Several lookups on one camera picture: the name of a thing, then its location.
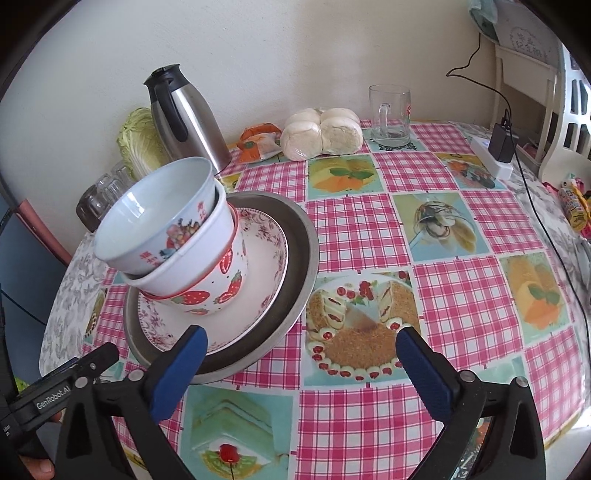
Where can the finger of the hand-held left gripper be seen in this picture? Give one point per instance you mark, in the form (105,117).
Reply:
(104,356)

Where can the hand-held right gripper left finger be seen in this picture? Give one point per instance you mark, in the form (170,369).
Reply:
(180,374)

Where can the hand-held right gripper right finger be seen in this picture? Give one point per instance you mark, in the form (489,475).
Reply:
(422,374)

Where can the red-rimmed strawberry bowl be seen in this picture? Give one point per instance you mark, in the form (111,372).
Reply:
(226,281)

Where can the plain white bowl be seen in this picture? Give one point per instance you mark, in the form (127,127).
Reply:
(198,263)

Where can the pink floral plate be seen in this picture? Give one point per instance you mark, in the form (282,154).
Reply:
(258,286)

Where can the light blue printed bowl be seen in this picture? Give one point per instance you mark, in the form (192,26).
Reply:
(152,207)

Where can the large stainless steel plate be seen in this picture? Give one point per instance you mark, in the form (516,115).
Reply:
(300,258)

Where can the person's left hand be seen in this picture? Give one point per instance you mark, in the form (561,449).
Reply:
(39,468)

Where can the pink checked picture tablecloth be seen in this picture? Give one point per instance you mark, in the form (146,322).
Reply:
(461,295)

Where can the pink wooden panel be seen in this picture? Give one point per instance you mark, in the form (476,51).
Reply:
(32,221)

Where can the clear drinking glass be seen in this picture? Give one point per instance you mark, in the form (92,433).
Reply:
(108,189)
(122,173)

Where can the napa cabbage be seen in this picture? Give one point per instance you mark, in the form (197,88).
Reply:
(138,143)

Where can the yellow snack packet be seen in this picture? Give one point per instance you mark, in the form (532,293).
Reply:
(575,207)

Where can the white power strip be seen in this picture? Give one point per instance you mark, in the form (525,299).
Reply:
(485,154)

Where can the orange and clear snack packet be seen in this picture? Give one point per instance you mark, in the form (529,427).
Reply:
(258,150)

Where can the black power adapter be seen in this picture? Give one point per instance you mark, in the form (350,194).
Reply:
(501,143)

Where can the stainless steel thermos jug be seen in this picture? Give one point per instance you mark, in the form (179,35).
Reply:
(194,124)

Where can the bag of white steamed buns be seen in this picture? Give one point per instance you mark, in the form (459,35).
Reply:
(318,136)

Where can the clear glass mug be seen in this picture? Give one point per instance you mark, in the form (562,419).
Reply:
(392,115)

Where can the white lattice chair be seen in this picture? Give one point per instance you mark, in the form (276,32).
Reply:
(570,152)

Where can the grey framed sign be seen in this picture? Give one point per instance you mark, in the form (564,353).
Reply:
(526,27)

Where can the teal cloth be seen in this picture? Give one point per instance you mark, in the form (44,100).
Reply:
(482,14)

